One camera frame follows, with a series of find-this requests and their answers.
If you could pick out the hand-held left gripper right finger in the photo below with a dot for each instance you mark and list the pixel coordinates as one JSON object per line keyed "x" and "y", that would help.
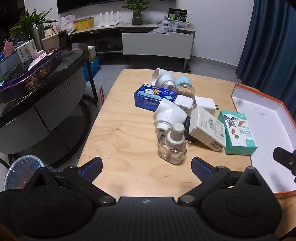
{"x": 198, "y": 165}

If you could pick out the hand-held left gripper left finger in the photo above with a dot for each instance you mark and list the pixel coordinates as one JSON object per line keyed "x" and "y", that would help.
{"x": 93, "y": 165}

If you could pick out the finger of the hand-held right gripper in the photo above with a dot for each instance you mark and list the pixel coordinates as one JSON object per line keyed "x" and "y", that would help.
{"x": 283, "y": 156}

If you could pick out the orange-rimmed white cardboard box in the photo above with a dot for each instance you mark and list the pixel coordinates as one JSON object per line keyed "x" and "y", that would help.
{"x": 261, "y": 129}

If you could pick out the white power adapter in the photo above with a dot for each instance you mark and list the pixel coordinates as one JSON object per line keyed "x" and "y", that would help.
{"x": 205, "y": 103}

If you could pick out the blue dental floss box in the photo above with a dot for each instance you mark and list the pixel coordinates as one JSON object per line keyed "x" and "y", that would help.
{"x": 152, "y": 95}

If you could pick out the toothpick jar with blue lid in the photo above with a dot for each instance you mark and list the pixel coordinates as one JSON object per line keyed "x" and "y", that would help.
{"x": 183, "y": 82}

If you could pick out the white mosquito repellent heater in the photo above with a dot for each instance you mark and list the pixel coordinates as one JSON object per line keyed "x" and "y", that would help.
{"x": 168, "y": 113}
{"x": 163, "y": 78}

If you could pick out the clear repellent liquid bottle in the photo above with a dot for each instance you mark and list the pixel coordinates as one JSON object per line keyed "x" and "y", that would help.
{"x": 172, "y": 150}

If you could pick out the white barcode carton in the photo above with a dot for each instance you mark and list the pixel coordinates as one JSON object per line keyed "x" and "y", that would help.
{"x": 205, "y": 127}

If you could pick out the green and white carton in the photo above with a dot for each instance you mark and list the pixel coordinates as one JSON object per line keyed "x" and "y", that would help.
{"x": 240, "y": 136}

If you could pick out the white cube charger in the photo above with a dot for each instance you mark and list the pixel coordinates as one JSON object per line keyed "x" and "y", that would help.
{"x": 182, "y": 102}

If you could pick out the red striped stick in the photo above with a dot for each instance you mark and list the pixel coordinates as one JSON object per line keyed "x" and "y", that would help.
{"x": 101, "y": 96}

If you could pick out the trash bin with plastic liner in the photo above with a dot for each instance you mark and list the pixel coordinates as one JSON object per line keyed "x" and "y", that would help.
{"x": 20, "y": 166}

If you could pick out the black glass coffee table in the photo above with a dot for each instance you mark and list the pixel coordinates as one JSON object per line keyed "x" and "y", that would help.
{"x": 57, "y": 92}

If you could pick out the blue wrapped packs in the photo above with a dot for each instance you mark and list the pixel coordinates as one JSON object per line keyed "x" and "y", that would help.
{"x": 92, "y": 68}

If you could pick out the purple patterned tin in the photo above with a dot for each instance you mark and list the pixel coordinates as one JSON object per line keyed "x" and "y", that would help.
{"x": 41, "y": 71}

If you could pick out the blue curtain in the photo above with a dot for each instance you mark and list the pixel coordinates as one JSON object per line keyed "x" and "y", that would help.
{"x": 266, "y": 46}

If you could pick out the white carton with yellow tape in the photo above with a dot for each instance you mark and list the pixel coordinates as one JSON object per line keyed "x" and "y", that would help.
{"x": 92, "y": 52}

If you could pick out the pink and white card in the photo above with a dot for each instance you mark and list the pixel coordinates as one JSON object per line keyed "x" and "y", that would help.
{"x": 34, "y": 62}

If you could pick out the white folding table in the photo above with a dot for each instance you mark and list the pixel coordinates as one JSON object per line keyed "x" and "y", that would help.
{"x": 157, "y": 45}

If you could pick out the black stand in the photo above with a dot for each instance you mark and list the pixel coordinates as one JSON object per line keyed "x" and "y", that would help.
{"x": 64, "y": 39}

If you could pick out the beige box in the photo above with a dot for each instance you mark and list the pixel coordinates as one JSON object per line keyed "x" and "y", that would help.
{"x": 49, "y": 41}

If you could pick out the white blue yellow carton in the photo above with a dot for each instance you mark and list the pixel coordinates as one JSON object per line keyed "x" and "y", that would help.
{"x": 25, "y": 51}

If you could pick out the clear plastic packaging pile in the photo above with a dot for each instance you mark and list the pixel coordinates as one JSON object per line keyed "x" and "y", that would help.
{"x": 161, "y": 30}

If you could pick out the steel tumbler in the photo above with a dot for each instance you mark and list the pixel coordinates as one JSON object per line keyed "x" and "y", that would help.
{"x": 38, "y": 37}

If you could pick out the yellow box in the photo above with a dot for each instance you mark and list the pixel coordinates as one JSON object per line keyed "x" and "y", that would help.
{"x": 84, "y": 24}

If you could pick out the pile of small boxes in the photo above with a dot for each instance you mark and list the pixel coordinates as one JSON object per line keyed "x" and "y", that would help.
{"x": 178, "y": 24}

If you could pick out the television cabinet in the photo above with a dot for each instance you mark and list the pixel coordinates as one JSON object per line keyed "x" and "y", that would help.
{"x": 129, "y": 26}

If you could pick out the white router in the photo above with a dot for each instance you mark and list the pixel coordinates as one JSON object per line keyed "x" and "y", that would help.
{"x": 107, "y": 22}

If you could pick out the white plastic bag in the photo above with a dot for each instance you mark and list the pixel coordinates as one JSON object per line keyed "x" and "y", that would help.
{"x": 67, "y": 23}

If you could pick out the pink box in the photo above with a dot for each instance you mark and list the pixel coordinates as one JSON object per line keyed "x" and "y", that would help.
{"x": 8, "y": 48}

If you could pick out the green and black box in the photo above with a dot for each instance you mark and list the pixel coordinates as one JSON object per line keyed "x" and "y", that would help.
{"x": 177, "y": 15}

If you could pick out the potted plant in dark vase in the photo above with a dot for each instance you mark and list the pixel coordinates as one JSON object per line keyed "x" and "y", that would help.
{"x": 137, "y": 18}

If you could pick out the large leafy plant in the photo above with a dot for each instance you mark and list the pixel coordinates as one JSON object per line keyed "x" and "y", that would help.
{"x": 30, "y": 20}

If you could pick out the black television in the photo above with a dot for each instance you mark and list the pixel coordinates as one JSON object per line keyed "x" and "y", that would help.
{"x": 92, "y": 4}

